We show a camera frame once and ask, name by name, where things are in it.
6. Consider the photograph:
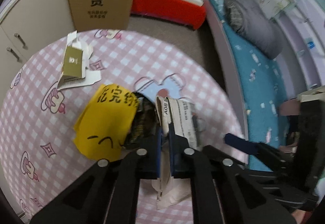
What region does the gold white box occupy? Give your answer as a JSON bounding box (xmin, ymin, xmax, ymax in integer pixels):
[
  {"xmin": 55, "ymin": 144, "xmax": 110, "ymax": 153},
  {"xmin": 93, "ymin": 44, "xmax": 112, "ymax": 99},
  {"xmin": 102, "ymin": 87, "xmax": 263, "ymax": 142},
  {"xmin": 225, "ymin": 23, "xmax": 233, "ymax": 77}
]
[{"xmin": 57, "ymin": 31, "xmax": 101, "ymax": 90}]

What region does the teal bunk bed frame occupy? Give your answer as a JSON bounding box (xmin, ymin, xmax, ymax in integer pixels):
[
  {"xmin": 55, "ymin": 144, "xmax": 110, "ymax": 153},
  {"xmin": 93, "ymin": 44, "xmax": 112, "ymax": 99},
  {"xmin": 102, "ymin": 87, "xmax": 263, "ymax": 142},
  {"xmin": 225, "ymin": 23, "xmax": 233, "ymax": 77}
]
[{"xmin": 204, "ymin": 0, "xmax": 324, "ymax": 157}]

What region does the pink checkered tablecloth table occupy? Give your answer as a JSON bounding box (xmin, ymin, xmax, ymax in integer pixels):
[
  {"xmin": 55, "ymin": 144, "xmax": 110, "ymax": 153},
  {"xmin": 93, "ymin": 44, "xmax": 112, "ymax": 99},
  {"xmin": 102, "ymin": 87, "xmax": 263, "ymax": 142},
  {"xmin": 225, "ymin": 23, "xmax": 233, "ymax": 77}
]
[{"xmin": 1, "ymin": 30, "xmax": 247, "ymax": 216}]

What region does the red covered low bench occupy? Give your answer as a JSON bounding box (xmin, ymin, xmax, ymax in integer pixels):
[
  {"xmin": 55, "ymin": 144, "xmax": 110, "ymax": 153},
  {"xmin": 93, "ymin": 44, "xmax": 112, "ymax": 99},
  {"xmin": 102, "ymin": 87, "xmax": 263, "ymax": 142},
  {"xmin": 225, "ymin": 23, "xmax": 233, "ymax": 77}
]
[{"xmin": 131, "ymin": 0, "xmax": 206, "ymax": 30}]

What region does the grey folded quilt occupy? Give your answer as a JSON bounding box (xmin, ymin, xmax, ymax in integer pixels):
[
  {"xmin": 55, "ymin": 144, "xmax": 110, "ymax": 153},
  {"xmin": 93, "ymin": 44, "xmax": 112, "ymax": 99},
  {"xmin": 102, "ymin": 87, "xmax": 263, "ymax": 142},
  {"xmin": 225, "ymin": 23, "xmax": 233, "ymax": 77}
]
[{"xmin": 224, "ymin": 0, "xmax": 288, "ymax": 59}]

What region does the white curved base cabinet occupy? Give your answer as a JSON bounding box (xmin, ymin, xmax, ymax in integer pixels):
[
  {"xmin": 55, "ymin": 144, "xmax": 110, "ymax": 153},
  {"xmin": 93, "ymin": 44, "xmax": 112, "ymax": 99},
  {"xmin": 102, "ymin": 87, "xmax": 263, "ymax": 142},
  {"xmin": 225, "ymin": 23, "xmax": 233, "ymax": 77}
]
[{"xmin": 1, "ymin": 0, "xmax": 75, "ymax": 99}]

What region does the beige hanging shirt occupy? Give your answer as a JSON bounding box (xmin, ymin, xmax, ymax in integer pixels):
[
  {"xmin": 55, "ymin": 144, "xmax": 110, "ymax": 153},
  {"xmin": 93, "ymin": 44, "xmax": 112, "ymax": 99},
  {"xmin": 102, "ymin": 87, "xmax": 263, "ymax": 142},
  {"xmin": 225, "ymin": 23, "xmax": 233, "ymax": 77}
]
[{"xmin": 297, "ymin": 85, "xmax": 325, "ymax": 102}]

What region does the newspaper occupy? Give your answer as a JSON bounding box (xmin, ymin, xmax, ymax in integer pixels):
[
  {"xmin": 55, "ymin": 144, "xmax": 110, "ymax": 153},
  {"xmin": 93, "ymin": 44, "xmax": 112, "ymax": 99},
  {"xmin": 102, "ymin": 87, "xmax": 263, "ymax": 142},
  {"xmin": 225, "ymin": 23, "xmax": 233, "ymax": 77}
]
[{"xmin": 152, "ymin": 96, "xmax": 200, "ymax": 210}]

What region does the yellow snack bag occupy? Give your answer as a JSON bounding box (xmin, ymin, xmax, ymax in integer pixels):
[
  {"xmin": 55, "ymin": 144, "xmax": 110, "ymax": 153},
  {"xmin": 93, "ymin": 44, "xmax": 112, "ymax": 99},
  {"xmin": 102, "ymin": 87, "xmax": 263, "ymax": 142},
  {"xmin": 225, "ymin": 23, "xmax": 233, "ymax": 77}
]
[{"xmin": 73, "ymin": 84, "xmax": 139, "ymax": 162}]

